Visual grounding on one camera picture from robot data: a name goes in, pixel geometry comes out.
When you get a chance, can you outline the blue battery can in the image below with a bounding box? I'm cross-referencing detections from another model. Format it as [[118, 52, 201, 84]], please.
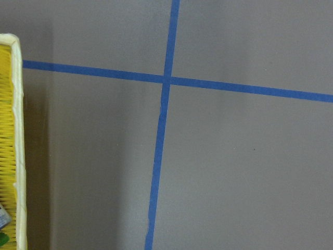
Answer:
[[0, 204, 11, 229]]

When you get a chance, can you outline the yellow woven plastic basket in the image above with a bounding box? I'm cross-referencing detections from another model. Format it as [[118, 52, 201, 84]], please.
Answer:
[[1, 33, 28, 249]]

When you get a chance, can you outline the green toy piece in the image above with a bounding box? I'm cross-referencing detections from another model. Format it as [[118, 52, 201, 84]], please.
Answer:
[[0, 232, 10, 247]]

